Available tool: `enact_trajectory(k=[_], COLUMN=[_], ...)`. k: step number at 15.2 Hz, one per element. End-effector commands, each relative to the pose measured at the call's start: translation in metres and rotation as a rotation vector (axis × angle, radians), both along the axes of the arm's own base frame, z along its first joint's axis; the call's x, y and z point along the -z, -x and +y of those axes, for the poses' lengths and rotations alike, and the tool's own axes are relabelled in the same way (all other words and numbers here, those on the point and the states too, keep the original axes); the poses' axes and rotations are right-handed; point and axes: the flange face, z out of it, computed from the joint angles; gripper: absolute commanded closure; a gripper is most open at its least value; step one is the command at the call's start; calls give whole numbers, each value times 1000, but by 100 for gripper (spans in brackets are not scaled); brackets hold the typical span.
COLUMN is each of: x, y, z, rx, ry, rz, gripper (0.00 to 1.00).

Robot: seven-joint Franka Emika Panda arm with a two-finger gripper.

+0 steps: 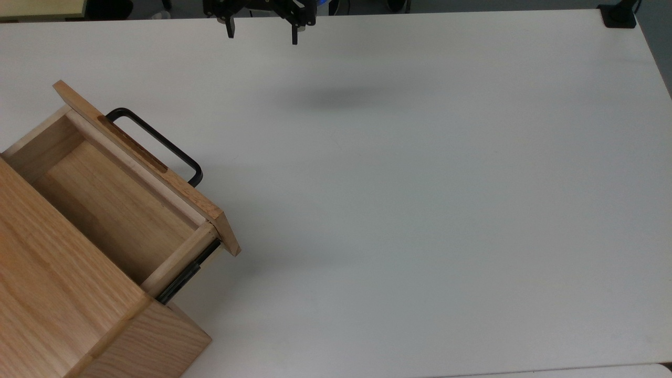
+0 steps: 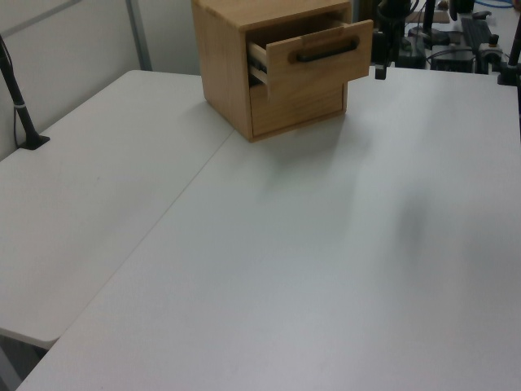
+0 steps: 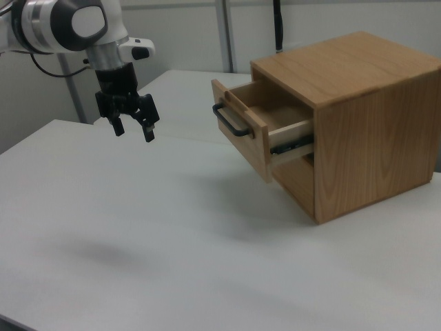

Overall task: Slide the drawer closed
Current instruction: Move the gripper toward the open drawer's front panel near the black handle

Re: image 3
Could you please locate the grey metal frame post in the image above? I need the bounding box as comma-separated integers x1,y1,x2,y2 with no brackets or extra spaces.
216,0,236,74
56,54,87,124

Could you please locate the thin black cable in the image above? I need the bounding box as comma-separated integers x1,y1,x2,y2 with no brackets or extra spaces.
30,53,91,77

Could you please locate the wooden two-drawer cabinet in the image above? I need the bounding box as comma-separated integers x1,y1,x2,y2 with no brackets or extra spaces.
249,30,441,225

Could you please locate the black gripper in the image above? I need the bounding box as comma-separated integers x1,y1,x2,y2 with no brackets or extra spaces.
94,61,161,144

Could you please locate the wooden drawer without handle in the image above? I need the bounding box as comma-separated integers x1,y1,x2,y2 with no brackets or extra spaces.
271,157,316,220

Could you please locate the black metal drawer handle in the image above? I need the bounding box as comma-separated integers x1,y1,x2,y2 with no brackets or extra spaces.
212,102,249,137

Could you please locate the black camera stand pole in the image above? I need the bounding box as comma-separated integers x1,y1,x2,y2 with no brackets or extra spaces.
273,0,285,55

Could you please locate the wooden drawer with handle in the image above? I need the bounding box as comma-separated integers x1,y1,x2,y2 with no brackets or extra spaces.
210,78,315,183

